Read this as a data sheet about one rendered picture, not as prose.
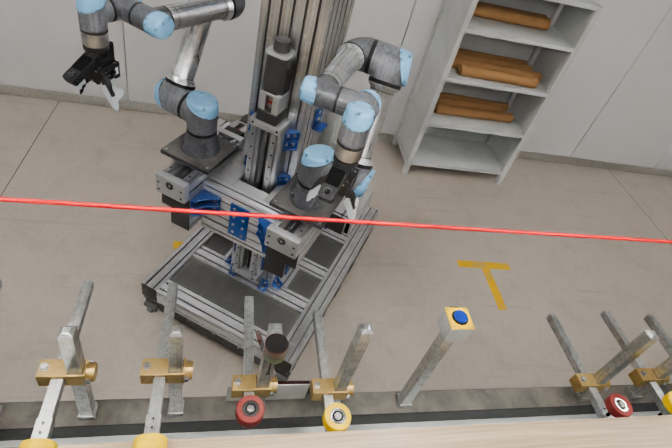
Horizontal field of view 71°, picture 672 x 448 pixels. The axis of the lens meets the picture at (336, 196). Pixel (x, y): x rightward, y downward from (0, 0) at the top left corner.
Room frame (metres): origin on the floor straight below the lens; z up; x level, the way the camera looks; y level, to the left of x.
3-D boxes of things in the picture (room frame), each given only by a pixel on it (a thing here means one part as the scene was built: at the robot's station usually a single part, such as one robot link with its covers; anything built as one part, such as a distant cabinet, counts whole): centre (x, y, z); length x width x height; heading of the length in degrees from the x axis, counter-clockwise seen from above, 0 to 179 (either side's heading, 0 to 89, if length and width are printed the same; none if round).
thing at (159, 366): (0.62, 0.31, 0.95); 0.14 x 0.06 x 0.05; 109
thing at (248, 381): (0.70, 0.07, 0.85); 0.14 x 0.06 x 0.05; 109
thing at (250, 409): (0.60, 0.06, 0.85); 0.08 x 0.08 x 0.11
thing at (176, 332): (0.63, 0.29, 0.92); 0.04 x 0.04 x 0.48; 19
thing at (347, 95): (1.15, 0.01, 1.61); 0.11 x 0.11 x 0.08; 84
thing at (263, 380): (0.71, 0.05, 0.93); 0.04 x 0.04 x 0.48; 19
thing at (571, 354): (1.16, -1.07, 0.81); 0.44 x 0.03 x 0.04; 19
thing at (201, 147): (1.49, 0.58, 1.09); 0.15 x 0.15 x 0.10
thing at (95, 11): (1.24, 0.82, 1.62); 0.09 x 0.08 x 0.11; 160
